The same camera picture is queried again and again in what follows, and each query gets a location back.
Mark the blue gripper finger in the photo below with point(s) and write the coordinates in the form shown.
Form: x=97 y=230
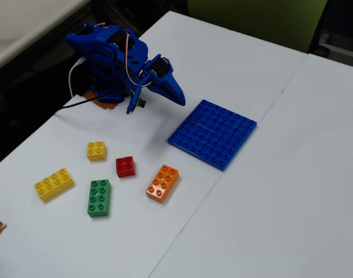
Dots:
x=178 y=91
x=162 y=87

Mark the yellow 2x2 block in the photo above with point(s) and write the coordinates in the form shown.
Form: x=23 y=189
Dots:
x=96 y=151

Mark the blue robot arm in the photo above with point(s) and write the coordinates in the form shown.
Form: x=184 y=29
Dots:
x=105 y=39

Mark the red 2x2 block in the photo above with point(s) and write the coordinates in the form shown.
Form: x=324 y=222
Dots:
x=125 y=166

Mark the orange 2x4 block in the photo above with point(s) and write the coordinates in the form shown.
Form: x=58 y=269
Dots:
x=162 y=184

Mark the green 2x4 block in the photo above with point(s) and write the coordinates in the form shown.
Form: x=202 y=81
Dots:
x=99 y=198

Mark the yellow 2x4 block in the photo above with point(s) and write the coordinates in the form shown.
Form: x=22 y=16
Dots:
x=54 y=184

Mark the blue 8x8 baseplate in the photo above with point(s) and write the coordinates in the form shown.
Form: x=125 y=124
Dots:
x=212 y=134

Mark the green chair back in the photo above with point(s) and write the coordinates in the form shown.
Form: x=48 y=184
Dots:
x=251 y=20

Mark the white side table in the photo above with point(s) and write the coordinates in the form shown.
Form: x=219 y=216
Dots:
x=23 y=23

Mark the white board sheet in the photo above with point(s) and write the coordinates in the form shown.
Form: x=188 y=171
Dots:
x=295 y=188
x=136 y=246

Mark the grey box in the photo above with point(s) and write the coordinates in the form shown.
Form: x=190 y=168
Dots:
x=338 y=49

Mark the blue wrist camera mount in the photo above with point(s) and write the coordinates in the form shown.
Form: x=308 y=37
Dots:
x=134 y=98

